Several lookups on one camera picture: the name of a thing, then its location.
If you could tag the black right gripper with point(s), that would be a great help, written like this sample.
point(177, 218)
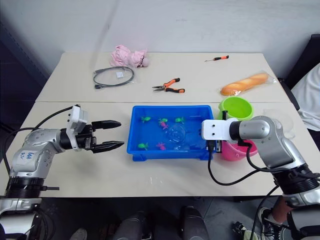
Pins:
point(218, 147)

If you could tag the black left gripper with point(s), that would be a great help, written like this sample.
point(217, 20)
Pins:
point(87, 140)

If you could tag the green toy fish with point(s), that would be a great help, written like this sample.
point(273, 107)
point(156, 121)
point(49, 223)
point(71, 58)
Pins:
point(180, 120)
point(143, 145)
point(145, 119)

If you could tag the pink toy fish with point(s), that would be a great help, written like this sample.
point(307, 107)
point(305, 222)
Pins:
point(160, 145)
point(163, 124)

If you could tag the clear plastic cup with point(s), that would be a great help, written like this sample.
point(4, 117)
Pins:
point(288, 125)

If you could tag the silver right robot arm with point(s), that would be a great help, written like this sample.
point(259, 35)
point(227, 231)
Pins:
point(275, 150)

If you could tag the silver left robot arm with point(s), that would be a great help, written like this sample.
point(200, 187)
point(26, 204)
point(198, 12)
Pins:
point(32, 150)

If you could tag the pink plastic bucket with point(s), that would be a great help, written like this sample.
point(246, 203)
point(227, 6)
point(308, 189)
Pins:
point(232, 152)

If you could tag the green plastic bucket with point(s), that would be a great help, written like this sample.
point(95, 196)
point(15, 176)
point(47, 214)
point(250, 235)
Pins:
point(236, 107)

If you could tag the blue plastic tub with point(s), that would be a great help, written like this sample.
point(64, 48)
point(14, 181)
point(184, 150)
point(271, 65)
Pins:
point(150, 155)

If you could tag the bread loaf in plastic bag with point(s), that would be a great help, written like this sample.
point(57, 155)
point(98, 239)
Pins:
point(245, 83)

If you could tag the orange black pliers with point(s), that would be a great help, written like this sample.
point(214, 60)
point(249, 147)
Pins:
point(171, 86)

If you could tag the dark rounded shape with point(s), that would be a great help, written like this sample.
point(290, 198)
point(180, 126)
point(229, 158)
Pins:
point(193, 222)
point(131, 226)

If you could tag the pink crumpled cloth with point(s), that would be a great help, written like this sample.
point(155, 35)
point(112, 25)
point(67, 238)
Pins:
point(125, 56)

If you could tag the bare person leg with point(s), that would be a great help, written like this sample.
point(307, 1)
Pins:
point(280, 210)

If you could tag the orange black screwdriver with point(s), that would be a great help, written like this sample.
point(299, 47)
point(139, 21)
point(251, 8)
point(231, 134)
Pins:
point(220, 58)

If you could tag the white fabric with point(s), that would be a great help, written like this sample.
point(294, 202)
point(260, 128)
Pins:
point(308, 100)

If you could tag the grey shoe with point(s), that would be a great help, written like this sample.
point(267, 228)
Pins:
point(78, 234)

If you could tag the black chair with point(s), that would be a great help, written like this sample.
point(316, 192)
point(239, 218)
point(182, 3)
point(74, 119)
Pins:
point(308, 55)

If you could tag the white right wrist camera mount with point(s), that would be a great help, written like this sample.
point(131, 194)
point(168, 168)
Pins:
point(215, 130)

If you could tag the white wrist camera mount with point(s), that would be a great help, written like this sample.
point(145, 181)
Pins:
point(77, 120)
point(215, 130)

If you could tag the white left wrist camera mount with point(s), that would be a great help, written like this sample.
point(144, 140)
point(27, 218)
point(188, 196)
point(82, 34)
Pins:
point(77, 120)

